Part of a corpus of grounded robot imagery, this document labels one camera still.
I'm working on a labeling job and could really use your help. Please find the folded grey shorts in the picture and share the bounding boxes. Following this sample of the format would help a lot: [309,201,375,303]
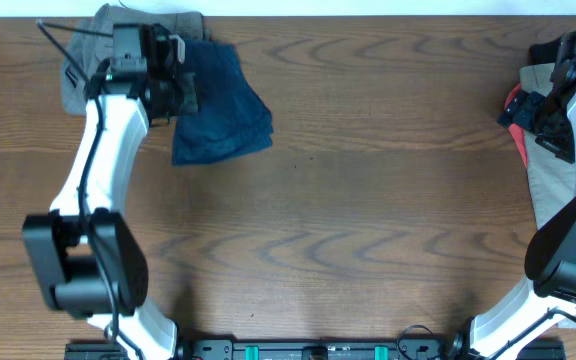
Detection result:
[60,4,211,115]

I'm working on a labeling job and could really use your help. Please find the dark blue denim shorts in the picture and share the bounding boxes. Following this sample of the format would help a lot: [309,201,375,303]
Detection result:
[171,40,274,166]

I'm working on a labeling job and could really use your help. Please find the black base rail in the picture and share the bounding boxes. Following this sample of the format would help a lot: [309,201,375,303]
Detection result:
[64,337,567,360]

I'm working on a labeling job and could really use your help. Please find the beige khaki shorts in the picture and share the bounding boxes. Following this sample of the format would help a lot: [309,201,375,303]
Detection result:
[519,63,575,228]

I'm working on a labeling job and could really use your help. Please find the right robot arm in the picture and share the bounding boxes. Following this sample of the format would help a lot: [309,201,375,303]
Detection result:
[446,31,576,359]

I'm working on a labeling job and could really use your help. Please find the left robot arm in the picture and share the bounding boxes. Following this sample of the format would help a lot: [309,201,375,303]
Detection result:
[22,23,194,359]

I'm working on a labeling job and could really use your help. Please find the red garment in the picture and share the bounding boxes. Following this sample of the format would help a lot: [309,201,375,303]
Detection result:
[504,84,528,167]

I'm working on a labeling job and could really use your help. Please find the black garment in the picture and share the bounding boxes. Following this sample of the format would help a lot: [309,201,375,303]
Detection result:
[528,40,561,65]

